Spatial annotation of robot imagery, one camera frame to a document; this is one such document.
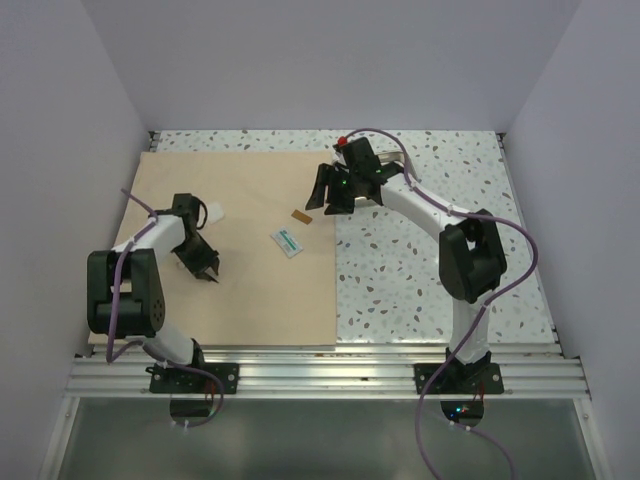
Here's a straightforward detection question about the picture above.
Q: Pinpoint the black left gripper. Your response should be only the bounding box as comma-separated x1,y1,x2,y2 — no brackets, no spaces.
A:
171,235,219,281

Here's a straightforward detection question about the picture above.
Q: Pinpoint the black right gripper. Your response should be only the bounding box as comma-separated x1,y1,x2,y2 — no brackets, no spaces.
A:
307,163,361,216

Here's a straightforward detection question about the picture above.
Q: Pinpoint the white gauze pad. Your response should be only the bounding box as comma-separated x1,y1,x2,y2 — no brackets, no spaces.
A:
206,202,225,225

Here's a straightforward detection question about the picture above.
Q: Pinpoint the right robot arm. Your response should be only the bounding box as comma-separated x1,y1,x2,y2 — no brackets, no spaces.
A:
305,137,507,393

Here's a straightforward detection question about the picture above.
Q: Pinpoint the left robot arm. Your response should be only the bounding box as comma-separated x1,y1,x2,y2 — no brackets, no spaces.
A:
86,193,220,393

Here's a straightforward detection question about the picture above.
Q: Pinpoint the brown adhesive bandage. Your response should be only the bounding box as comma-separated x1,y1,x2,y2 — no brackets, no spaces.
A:
291,210,313,225

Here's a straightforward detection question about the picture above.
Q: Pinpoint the green white sachet packet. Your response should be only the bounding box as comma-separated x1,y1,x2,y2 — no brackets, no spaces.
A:
270,227,303,259

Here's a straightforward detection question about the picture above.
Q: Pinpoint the beige wooden board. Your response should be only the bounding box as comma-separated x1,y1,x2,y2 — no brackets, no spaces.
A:
87,148,338,351

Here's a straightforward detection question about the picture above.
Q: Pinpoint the stainless steel tray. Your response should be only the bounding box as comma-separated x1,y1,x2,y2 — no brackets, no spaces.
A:
355,150,405,207

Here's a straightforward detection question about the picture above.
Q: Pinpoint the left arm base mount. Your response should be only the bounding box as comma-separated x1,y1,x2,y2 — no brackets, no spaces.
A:
145,362,240,395

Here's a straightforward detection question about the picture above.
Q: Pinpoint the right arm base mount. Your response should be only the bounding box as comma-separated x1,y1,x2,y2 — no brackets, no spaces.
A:
413,352,505,395

